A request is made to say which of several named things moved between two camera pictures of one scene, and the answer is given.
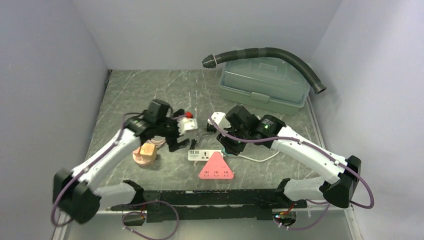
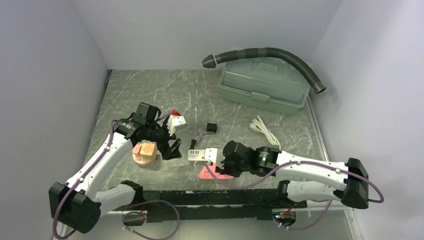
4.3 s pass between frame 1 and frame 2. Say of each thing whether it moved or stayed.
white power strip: stayed
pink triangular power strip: stayed
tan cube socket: stayed
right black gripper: moved
